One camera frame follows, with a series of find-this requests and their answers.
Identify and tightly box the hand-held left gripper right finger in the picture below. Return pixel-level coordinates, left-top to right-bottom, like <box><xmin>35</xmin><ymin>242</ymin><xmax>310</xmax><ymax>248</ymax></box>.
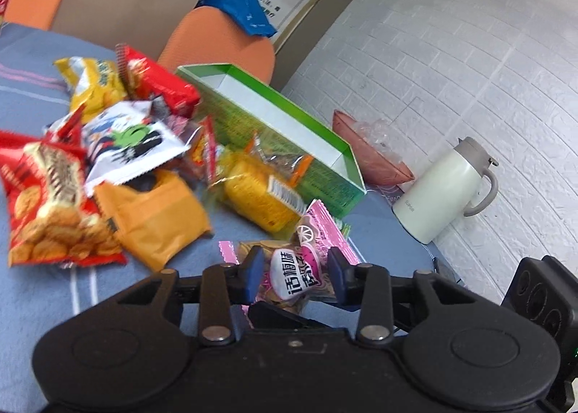
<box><xmin>326</xmin><ymin>248</ymin><xmax>475</xmax><ymax>347</ymax></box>

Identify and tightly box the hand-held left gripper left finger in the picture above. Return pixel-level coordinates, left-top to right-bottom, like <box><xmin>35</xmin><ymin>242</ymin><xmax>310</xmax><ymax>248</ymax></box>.
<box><xmin>118</xmin><ymin>245</ymin><xmax>267</xmax><ymax>347</ymax></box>

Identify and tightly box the pink snack packet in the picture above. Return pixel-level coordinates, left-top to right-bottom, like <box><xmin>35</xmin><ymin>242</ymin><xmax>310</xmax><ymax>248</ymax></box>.
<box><xmin>219</xmin><ymin>199</ymin><xmax>362</xmax><ymax>317</ymax></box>

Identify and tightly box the yellow cookie pack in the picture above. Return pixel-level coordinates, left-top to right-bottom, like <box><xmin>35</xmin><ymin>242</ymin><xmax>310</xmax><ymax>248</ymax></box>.
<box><xmin>208</xmin><ymin>133</ymin><xmax>314</xmax><ymax>235</ymax></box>

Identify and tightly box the green cardboard box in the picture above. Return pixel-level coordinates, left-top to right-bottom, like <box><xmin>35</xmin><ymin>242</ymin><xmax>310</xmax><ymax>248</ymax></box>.
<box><xmin>175</xmin><ymin>63</ymin><xmax>366</xmax><ymax>219</ymax></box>

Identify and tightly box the orange snack packet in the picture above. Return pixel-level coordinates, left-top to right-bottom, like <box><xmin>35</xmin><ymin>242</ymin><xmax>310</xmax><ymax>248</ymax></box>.
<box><xmin>92</xmin><ymin>169</ymin><xmax>213</xmax><ymax>273</ymax></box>

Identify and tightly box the clear red snack packet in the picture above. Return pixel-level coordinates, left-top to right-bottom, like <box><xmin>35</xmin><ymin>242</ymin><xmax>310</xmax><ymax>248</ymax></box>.
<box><xmin>181</xmin><ymin>115</ymin><xmax>229</xmax><ymax>183</ymax></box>

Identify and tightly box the small red snack packet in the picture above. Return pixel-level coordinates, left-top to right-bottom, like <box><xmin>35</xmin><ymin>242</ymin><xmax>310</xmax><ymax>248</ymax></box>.
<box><xmin>43</xmin><ymin>103</ymin><xmax>89</xmax><ymax>145</ymax></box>

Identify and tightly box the cream thermos jug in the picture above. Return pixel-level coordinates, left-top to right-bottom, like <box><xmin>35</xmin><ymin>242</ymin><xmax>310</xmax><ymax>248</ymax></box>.
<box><xmin>392</xmin><ymin>137</ymin><xmax>500</xmax><ymax>245</ymax></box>

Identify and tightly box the clear plastic wrap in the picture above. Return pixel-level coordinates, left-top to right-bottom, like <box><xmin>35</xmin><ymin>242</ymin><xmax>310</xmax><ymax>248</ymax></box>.
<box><xmin>354</xmin><ymin>119</ymin><xmax>393</xmax><ymax>147</ymax></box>

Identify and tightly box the white cartoon snack bag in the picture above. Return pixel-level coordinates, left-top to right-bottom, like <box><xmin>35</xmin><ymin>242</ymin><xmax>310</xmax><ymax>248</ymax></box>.
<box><xmin>81</xmin><ymin>99</ymin><xmax>193</xmax><ymax>197</ymax></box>

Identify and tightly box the red checkered snack bag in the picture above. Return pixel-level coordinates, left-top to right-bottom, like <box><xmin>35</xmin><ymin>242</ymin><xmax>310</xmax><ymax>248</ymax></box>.
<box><xmin>115</xmin><ymin>43</ymin><xmax>202</xmax><ymax>118</ymax></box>

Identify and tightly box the large red cookie bag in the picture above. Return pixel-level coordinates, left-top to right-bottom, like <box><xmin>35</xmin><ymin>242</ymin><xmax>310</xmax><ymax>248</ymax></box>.
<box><xmin>0</xmin><ymin>130</ymin><xmax>128</xmax><ymax>268</ymax></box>

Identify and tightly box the yellow snack bag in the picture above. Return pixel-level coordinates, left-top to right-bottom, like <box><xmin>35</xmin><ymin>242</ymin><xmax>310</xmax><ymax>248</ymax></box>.
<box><xmin>53</xmin><ymin>56</ymin><xmax>129</xmax><ymax>125</ymax></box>

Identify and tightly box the cardboard bag with blue handles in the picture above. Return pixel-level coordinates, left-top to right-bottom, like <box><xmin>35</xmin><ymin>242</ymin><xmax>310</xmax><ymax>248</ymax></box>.
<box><xmin>52</xmin><ymin>0</ymin><xmax>212</xmax><ymax>62</ymax></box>

